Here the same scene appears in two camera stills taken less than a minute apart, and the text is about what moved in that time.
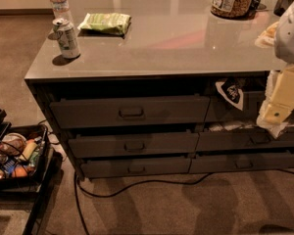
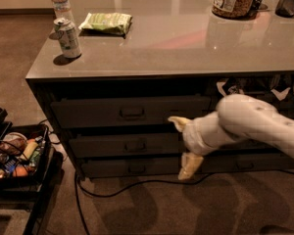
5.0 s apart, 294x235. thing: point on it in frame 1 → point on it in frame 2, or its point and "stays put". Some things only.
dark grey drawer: (134, 145) stays put
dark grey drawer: (121, 166) stays put
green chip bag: (117, 23) stays put
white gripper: (290, 36) → (193, 138)
